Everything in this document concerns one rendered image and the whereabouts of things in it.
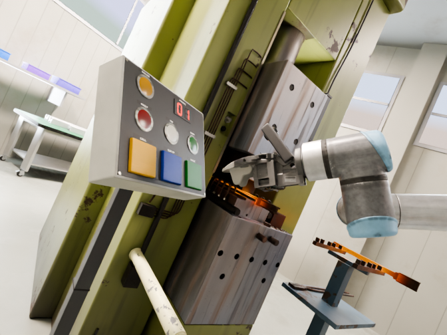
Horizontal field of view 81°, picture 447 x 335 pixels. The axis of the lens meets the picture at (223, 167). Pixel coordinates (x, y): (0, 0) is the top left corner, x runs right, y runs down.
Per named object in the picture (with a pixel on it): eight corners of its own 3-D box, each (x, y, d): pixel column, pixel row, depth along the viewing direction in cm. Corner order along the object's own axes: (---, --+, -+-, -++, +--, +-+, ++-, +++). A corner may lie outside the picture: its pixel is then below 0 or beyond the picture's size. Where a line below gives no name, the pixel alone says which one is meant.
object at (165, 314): (183, 349, 68) (191, 330, 68) (165, 350, 65) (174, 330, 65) (139, 261, 104) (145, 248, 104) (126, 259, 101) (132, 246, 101)
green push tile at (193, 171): (202, 190, 77) (201, 166, 79) (187, 186, 71) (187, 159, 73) (196, 191, 78) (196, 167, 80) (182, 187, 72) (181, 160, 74)
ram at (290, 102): (303, 181, 125) (337, 105, 126) (247, 151, 103) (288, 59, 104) (250, 163, 160) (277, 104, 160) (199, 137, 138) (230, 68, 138)
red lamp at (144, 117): (151, 132, 60) (159, 115, 60) (132, 123, 58) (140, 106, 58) (148, 131, 63) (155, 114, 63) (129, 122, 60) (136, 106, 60)
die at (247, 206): (263, 223, 117) (271, 205, 117) (231, 212, 106) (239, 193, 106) (216, 194, 152) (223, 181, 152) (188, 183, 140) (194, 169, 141)
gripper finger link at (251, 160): (231, 165, 65) (265, 159, 61) (231, 159, 65) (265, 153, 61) (239, 169, 69) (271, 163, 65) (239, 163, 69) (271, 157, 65)
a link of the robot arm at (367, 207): (389, 233, 58) (378, 179, 61) (408, 240, 48) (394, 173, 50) (344, 236, 61) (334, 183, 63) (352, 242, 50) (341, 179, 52)
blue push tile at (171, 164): (182, 185, 68) (181, 157, 70) (163, 179, 62) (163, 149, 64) (176, 186, 69) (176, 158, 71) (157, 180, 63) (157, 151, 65)
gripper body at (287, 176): (251, 188, 62) (302, 181, 57) (248, 153, 64) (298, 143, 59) (261, 192, 69) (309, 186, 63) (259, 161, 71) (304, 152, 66)
